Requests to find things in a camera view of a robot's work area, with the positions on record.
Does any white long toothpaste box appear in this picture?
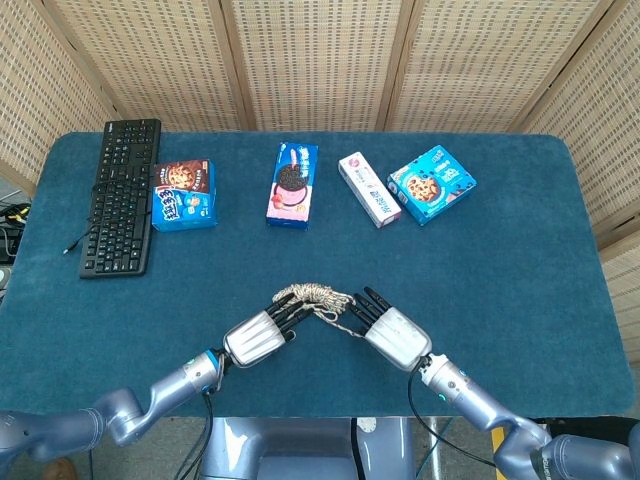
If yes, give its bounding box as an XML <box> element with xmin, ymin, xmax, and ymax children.
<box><xmin>338</xmin><ymin>151</ymin><xmax>403</xmax><ymax>230</ymax></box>

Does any black computer keyboard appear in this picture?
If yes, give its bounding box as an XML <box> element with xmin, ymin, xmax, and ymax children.
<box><xmin>78</xmin><ymin>118</ymin><xmax>162</xmax><ymax>280</ymax></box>

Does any black keyboard cable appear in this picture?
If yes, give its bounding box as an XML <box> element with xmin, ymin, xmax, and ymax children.
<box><xmin>62</xmin><ymin>169</ymin><xmax>155</xmax><ymax>256</ymax></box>

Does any black left hand cable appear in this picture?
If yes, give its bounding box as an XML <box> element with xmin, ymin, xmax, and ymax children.
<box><xmin>179</xmin><ymin>349</ymin><xmax>226</xmax><ymax>480</ymax></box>

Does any yellow black cable bundle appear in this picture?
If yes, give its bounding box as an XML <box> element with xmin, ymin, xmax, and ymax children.
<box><xmin>0</xmin><ymin>199</ymin><xmax>31</xmax><ymax>226</ymax></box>

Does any pink blue Oreo box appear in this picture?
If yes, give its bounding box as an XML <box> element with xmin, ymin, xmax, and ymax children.
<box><xmin>265</xmin><ymin>142</ymin><xmax>320</xmax><ymax>231</ymax></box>

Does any blue-grey robot torso base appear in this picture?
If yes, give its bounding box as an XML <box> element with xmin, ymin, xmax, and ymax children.
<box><xmin>197</xmin><ymin>417</ymin><xmax>416</xmax><ymax>480</ymax></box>

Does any blue felt table mat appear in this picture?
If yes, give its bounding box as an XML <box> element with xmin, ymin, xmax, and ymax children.
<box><xmin>0</xmin><ymin>131</ymin><xmax>636</xmax><ymax>419</ymax></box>

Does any brown shoe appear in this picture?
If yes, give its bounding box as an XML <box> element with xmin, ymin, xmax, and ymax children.
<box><xmin>42</xmin><ymin>457</ymin><xmax>79</xmax><ymax>480</ymax></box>

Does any beige speckled rope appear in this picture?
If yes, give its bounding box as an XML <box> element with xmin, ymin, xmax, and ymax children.
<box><xmin>272</xmin><ymin>282</ymin><xmax>371</xmax><ymax>339</ymax></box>

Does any black floor device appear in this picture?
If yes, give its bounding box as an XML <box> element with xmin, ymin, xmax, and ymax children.
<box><xmin>0</xmin><ymin>224</ymin><xmax>24</xmax><ymax>266</ymax></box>

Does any black right hand cable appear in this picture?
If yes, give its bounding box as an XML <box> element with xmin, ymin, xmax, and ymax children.
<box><xmin>407</xmin><ymin>367</ymin><xmax>499</xmax><ymax>469</ymax></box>

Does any blue chocolate chip cookie box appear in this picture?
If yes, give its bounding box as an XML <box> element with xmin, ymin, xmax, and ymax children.
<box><xmin>387</xmin><ymin>144</ymin><xmax>478</xmax><ymax>227</ymax></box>

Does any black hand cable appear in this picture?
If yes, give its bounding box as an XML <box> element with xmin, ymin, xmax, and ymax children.
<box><xmin>407</xmin><ymin>367</ymin><xmax>499</xmax><ymax>469</ymax></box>
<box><xmin>179</xmin><ymin>349</ymin><xmax>226</xmax><ymax>480</ymax></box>

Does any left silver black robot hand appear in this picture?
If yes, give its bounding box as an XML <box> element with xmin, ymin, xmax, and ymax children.
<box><xmin>222</xmin><ymin>292</ymin><xmax>316</xmax><ymax>370</ymax></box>

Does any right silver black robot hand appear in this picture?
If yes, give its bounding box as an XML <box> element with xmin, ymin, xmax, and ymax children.
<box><xmin>347</xmin><ymin>286</ymin><xmax>434</xmax><ymax>372</ymax></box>

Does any blue brown cookie box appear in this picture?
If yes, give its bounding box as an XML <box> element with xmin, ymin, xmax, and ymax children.
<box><xmin>151</xmin><ymin>159</ymin><xmax>219</xmax><ymax>233</ymax></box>

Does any woven bamboo screen panel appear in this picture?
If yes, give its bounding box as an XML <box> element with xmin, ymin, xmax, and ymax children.
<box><xmin>384</xmin><ymin>0</ymin><xmax>619</xmax><ymax>134</ymax></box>
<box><xmin>219</xmin><ymin>0</ymin><xmax>416</xmax><ymax>132</ymax></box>
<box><xmin>0</xmin><ymin>0</ymin><xmax>119</xmax><ymax>196</ymax></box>
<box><xmin>42</xmin><ymin>0</ymin><xmax>256</xmax><ymax>132</ymax></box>
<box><xmin>519</xmin><ymin>0</ymin><xmax>640</xmax><ymax>361</ymax></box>

